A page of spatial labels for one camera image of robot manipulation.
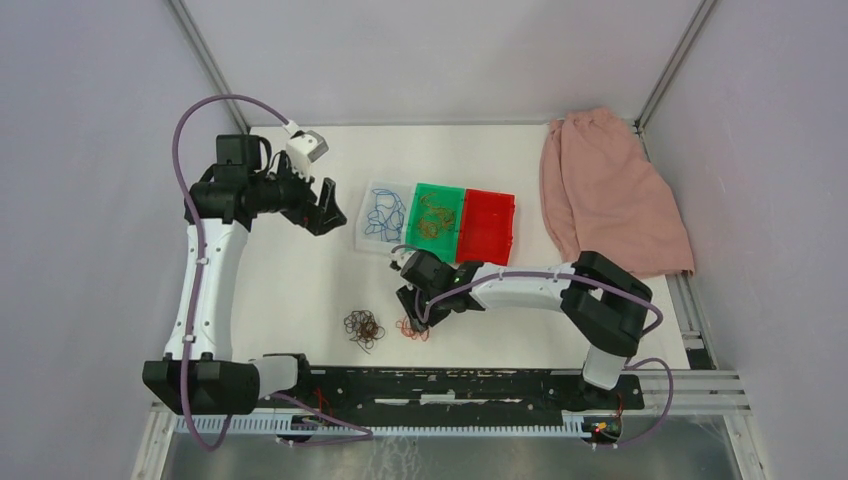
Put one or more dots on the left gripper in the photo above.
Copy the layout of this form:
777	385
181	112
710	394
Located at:
318	219

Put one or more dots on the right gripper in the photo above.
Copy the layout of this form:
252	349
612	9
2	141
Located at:
419	318

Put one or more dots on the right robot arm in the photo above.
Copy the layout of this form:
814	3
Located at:
608	305

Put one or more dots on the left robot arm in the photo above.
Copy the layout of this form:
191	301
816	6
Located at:
197	374

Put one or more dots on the clear plastic bin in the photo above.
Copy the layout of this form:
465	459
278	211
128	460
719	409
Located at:
383	216

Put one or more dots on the green plastic bin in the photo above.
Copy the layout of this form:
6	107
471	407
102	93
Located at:
435	219

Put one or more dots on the red plastic bin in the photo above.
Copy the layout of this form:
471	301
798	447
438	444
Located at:
486	229

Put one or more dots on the pink cloth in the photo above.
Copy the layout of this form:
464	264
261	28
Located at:
599	193

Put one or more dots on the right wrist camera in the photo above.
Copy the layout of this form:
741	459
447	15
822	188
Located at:
400	255

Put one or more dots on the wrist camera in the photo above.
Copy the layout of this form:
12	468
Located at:
303	149
400	255

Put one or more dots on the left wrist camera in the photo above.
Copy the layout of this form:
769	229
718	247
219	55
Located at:
303	149

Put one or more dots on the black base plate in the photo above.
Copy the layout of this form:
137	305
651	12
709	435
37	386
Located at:
442	397

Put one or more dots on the white slotted cable duct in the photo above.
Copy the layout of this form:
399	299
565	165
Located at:
290	424

